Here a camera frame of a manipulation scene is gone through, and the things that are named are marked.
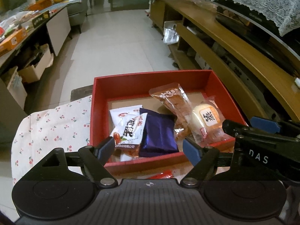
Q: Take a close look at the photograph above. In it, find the round bun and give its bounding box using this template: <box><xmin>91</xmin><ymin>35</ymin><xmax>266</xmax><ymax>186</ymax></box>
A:
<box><xmin>188</xmin><ymin>96</ymin><xmax>229</xmax><ymax>147</ymax></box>

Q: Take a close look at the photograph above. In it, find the red snack bag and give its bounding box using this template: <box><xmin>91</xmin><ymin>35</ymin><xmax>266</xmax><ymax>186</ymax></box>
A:
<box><xmin>147</xmin><ymin>170</ymin><xmax>174</xmax><ymax>179</ymax></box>

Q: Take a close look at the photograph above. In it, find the white duck gizzard packet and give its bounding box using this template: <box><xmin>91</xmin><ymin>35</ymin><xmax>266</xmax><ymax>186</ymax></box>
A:
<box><xmin>110</xmin><ymin>113</ymin><xmax>148</xmax><ymax>150</ymax></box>

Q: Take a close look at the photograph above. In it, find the blue foil snack packet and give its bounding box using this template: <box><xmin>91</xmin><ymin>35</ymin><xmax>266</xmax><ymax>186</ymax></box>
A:
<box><xmin>139</xmin><ymin>108</ymin><xmax>179</xmax><ymax>158</ymax></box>

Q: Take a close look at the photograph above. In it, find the orange dried tofu packet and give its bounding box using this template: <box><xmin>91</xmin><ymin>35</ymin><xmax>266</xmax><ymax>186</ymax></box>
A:
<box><xmin>149</xmin><ymin>82</ymin><xmax>192</xmax><ymax>141</ymax></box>

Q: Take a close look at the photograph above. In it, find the white snack packet in box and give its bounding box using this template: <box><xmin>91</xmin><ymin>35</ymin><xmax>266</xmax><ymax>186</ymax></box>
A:
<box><xmin>109</xmin><ymin>105</ymin><xmax>143</xmax><ymax>126</ymax></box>

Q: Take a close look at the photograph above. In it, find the wooden TV cabinet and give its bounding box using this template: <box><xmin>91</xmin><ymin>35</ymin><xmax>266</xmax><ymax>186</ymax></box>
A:
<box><xmin>161</xmin><ymin>0</ymin><xmax>299</xmax><ymax>120</ymax></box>

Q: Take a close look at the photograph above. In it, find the cherry print tablecloth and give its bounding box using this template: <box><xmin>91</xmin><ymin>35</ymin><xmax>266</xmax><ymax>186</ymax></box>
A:
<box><xmin>11</xmin><ymin>95</ymin><xmax>92</xmax><ymax>184</ymax></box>

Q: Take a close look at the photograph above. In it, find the cardboard box on floor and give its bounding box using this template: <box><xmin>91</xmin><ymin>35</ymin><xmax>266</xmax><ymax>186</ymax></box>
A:
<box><xmin>18</xmin><ymin>44</ymin><xmax>54</xmax><ymax>83</ymax></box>

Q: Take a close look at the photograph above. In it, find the silver plastic bag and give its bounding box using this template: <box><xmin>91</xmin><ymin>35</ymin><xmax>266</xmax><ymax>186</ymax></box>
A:
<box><xmin>163</xmin><ymin>20</ymin><xmax>179</xmax><ymax>45</ymax></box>

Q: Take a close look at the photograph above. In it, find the orange box on shelf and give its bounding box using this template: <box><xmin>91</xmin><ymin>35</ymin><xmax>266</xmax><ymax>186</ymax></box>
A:
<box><xmin>0</xmin><ymin>28</ymin><xmax>27</xmax><ymax>56</ymax></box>

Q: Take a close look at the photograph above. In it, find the grey upholstered chair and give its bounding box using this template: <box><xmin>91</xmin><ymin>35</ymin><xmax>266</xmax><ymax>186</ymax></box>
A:
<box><xmin>67</xmin><ymin>0</ymin><xmax>88</xmax><ymax>33</ymax></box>

